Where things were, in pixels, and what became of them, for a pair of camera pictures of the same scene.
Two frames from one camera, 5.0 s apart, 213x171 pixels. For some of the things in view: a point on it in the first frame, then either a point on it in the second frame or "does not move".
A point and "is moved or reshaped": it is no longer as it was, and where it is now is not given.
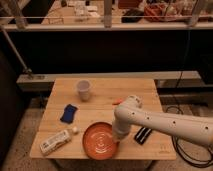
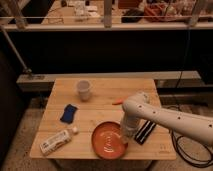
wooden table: (76, 103) does not move
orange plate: (98, 141) is moved or reshaped
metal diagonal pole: (27, 69) does not move
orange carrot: (118, 102) does not move
